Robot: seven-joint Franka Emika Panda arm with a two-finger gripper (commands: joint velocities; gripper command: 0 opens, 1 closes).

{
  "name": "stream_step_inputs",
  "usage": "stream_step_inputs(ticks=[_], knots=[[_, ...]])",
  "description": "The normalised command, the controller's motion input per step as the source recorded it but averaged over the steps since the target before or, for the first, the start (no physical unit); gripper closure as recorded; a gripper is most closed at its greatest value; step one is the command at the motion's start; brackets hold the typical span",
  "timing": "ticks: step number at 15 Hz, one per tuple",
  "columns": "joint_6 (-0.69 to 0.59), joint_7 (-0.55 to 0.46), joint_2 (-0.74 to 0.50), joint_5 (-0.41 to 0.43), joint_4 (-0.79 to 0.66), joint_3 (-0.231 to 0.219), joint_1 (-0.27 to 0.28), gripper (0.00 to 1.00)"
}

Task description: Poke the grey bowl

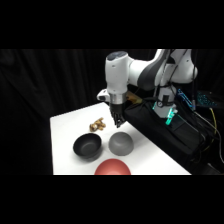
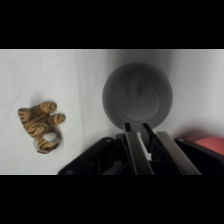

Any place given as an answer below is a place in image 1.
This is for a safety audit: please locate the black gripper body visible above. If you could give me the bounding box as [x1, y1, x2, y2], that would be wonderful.
[109, 103, 127, 117]

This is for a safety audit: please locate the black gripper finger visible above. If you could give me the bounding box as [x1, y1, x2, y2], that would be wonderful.
[111, 113, 120, 126]
[116, 114, 125, 129]

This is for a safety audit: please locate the grey bowl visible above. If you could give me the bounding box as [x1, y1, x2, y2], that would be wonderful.
[108, 131, 135, 157]

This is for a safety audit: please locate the black bowl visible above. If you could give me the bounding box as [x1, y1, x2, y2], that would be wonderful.
[72, 133, 103, 159]

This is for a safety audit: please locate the red bowl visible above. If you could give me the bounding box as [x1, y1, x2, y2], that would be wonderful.
[94, 158, 132, 176]

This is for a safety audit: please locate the small brown wooden toy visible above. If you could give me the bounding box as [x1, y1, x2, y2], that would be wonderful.
[88, 116, 107, 133]

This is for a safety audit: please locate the black equipment box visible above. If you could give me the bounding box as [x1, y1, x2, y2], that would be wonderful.
[123, 97, 224, 176]

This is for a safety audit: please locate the small green light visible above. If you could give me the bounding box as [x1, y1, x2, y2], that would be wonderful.
[164, 107, 178, 126]

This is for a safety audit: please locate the black curtain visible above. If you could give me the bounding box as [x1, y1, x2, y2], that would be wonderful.
[0, 49, 224, 176]

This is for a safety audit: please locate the blue lit electronics box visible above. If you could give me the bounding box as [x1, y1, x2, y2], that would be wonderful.
[196, 91, 215, 108]

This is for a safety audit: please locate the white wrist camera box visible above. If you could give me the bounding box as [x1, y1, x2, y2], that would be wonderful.
[96, 88, 110, 102]

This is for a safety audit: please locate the yellowish wrist cable connector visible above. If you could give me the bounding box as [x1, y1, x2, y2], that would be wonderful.
[126, 92, 143, 105]

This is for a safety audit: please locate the blue cable bundle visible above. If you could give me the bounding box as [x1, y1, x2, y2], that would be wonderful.
[177, 87, 196, 111]

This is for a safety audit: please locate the white cable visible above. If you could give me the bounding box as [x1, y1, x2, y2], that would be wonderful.
[192, 109, 224, 138]

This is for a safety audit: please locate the yellow cable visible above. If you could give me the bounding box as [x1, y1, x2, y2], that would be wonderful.
[209, 107, 218, 136]

